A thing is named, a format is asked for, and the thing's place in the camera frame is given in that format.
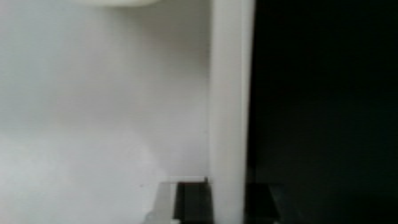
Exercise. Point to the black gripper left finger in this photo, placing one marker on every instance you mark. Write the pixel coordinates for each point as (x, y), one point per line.
(183, 202)

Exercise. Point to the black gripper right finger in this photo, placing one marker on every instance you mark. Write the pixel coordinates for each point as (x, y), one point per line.
(259, 208)

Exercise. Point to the white square tabletop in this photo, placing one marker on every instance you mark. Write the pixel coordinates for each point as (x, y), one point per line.
(122, 108)

